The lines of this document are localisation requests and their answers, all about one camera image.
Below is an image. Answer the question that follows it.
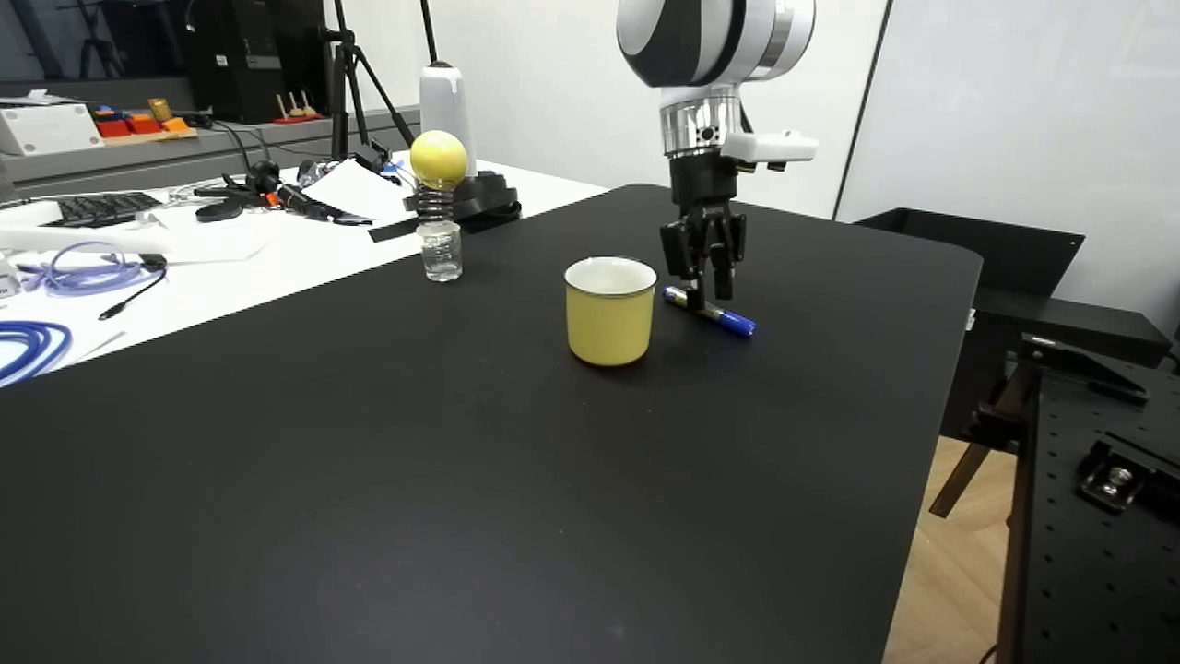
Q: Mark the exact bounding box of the light blue cable loop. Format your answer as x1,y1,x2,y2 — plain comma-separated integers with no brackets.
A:
15,236,170,299

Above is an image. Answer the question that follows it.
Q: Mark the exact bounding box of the yellow ball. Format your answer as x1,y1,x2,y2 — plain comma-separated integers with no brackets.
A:
411,129,467,187

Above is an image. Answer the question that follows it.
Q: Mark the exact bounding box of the black metal bracket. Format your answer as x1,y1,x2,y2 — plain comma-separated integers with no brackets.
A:
1078,431,1180,525

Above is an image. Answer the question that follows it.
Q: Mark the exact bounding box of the black keyboard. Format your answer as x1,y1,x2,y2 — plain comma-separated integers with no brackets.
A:
59,192,160,227

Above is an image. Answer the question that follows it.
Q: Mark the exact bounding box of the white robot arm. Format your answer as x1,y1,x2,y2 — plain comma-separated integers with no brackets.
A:
617,0,817,315

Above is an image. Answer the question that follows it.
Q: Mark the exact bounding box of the yellow ceramic cup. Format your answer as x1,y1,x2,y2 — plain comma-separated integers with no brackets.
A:
563,256,656,368

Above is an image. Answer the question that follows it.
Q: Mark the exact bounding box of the black tool pile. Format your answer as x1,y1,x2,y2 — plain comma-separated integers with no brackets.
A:
195,177,356,225

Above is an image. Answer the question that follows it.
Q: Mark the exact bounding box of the blue capped marker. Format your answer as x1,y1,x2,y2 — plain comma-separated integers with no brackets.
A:
662,285,755,340

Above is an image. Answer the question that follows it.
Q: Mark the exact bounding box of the clear glass jar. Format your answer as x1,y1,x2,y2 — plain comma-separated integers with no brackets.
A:
417,220,463,285

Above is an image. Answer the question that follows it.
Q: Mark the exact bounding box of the black perforated side table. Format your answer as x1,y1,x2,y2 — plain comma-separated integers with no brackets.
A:
999,347,1180,664

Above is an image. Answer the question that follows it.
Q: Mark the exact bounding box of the white paper sheet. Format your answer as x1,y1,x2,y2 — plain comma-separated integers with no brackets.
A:
305,159,411,225

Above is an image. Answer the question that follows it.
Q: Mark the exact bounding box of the blue cable coil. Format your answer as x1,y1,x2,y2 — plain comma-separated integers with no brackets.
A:
0,317,79,392

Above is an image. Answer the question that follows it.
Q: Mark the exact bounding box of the grey shelf with boxes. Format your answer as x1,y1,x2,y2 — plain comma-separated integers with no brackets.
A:
0,79,411,208

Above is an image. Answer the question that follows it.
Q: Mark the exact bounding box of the black clamp block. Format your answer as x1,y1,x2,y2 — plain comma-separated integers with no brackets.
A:
455,171,519,231

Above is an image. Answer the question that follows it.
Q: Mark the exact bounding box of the black tripod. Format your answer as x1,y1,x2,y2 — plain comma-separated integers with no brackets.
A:
326,0,414,167

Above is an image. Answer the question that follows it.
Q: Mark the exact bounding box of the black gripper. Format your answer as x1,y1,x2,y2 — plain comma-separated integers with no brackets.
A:
661,155,744,310

